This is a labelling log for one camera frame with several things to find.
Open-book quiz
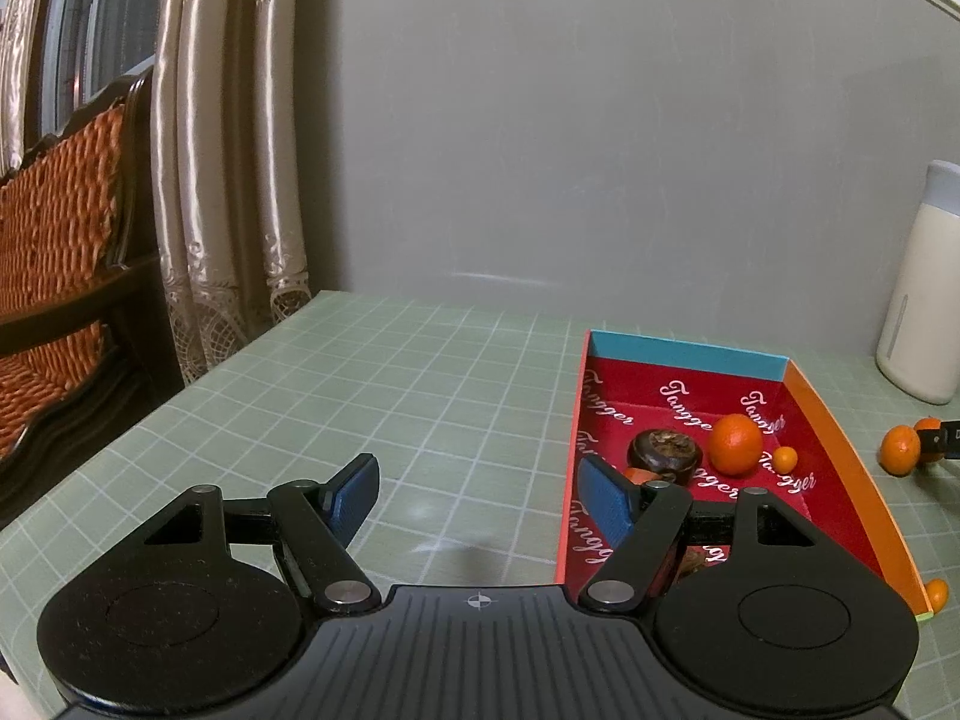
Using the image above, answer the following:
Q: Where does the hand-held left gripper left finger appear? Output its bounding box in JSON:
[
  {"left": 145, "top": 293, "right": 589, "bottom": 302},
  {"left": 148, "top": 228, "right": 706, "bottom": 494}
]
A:
[{"left": 142, "top": 453, "right": 383, "bottom": 614}]

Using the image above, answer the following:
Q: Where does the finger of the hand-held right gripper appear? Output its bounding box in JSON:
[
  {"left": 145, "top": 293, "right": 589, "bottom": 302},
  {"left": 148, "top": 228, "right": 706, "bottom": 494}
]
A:
[{"left": 913, "top": 420, "right": 960, "bottom": 464}]

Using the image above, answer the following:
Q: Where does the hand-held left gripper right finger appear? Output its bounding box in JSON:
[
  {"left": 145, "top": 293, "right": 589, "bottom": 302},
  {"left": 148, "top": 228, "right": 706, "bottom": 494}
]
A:
[{"left": 577, "top": 454, "right": 818, "bottom": 612}]

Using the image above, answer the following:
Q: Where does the dark brown round fruit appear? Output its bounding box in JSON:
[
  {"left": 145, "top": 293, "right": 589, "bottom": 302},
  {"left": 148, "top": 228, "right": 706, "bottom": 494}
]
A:
[{"left": 627, "top": 429, "right": 704, "bottom": 482}]

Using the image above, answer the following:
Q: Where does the red cardboard box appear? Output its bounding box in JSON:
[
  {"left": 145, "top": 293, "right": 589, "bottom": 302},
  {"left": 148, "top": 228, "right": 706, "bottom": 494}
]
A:
[{"left": 556, "top": 328, "right": 935, "bottom": 620}]

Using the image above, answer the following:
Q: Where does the green checked tablecloth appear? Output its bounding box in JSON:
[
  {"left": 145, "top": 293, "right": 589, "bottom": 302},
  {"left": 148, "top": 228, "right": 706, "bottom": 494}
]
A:
[{"left": 0, "top": 289, "right": 960, "bottom": 720}]

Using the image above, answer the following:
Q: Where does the white thermos jug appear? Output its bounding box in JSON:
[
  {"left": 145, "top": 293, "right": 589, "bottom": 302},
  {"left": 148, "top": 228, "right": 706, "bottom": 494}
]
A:
[{"left": 876, "top": 160, "right": 960, "bottom": 402}]

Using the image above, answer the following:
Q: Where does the beige satin curtain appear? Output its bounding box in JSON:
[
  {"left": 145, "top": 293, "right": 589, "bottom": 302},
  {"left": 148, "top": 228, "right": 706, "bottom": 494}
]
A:
[
  {"left": 0, "top": 0, "right": 57, "bottom": 173},
  {"left": 150, "top": 0, "right": 312, "bottom": 391}
]

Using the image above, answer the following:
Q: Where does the wooden sofa with orange cushion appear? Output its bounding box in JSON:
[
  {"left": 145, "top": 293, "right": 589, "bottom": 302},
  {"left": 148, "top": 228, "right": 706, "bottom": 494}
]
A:
[{"left": 0, "top": 71, "right": 185, "bottom": 526}]

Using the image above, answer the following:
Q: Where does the glass window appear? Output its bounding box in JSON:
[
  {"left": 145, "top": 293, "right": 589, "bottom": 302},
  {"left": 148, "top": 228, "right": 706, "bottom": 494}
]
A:
[{"left": 41, "top": 0, "right": 162, "bottom": 128}]

